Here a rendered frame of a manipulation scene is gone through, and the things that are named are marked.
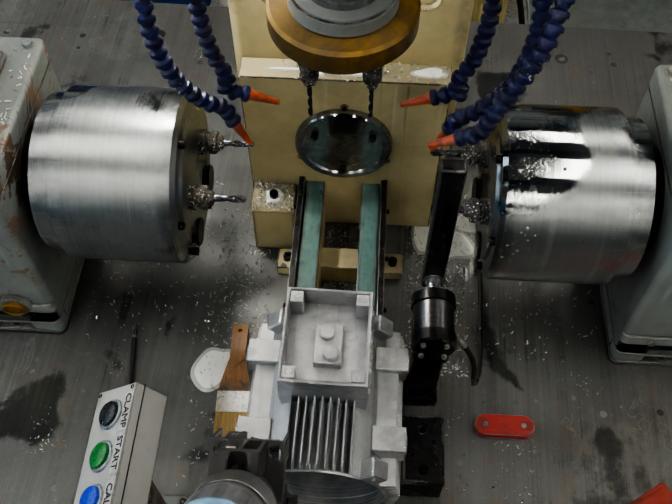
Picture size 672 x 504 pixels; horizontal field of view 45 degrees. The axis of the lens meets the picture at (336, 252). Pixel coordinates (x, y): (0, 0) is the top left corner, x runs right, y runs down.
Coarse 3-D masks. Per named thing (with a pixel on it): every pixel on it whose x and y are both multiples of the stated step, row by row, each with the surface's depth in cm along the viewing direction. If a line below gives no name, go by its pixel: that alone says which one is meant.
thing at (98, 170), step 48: (48, 96) 112; (96, 96) 109; (144, 96) 110; (48, 144) 105; (96, 144) 105; (144, 144) 105; (192, 144) 113; (48, 192) 106; (96, 192) 105; (144, 192) 105; (192, 192) 111; (48, 240) 113; (96, 240) 110; (144, 240) 109; (192, 240) 116
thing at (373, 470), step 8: (272, 312) 100; (280, 312) 99; (272, 320) 99; (280, 320) 98; (376, 320) 99; (384, 320) 99; (272, 328) 99; (280, 328) 99; (376, 328) 98; (384, 328) 98; (392, 328) 99; (376, 336) 99; (384, 336) 99; (392, 336) 99; (368, 464) 89; (376, 464) 89; (384, 464) 90; (360, 472) 89; (368, 472) 88; (376, 472) 88; (384, 472) 89; (368, 480) 89; (376, 480) 89; (384, 480) 89
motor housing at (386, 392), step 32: (256, 384) 97; (384, 384) 97; (256, 416) 95; (288, 416) 91; (320, 416) 90; (352, 416) 91; (384, 416) 95; (320, 448) 89; (352, 448) 89; (288, 480) 102; (320, 480) 103; (352, 480) 102
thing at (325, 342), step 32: (288, 288) 95; (288, 320) 94; (320, 320) 96; (352, 320) 96; (288, 352) 94; (320, 352) 92; (352, 352) 94; (288, 384) 89; (320, 384) 88; (352, 384) 88
